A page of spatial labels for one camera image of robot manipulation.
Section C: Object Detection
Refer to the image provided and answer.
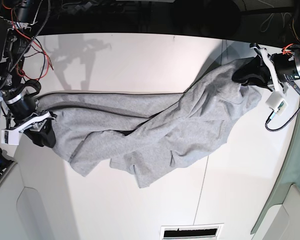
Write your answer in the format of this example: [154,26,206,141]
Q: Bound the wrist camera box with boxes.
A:
[0,129,21,146]
[265,91,288,116]

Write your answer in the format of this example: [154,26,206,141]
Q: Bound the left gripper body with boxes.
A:
[249,43,300,93]

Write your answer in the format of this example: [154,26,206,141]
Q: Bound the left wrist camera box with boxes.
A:
[265,91,288,116]

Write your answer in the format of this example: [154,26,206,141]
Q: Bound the beige chair right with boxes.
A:
[252,184,300,240]

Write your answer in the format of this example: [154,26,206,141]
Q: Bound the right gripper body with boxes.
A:
[3,93,57,132]

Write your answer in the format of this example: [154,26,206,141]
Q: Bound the orange grey scissors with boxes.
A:
[290,81,300,96]

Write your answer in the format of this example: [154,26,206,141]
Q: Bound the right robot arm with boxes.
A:
[0,0,56,148]

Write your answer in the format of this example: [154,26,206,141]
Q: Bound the grey t-shirt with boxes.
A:
[38,58,262,188]

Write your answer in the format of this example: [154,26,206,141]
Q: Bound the grey cable loop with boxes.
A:
[260,12,295,33]

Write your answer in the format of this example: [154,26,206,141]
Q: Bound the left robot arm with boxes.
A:
[232,0,300,95]

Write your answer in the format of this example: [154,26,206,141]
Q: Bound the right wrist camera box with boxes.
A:
[0,129,21,146]

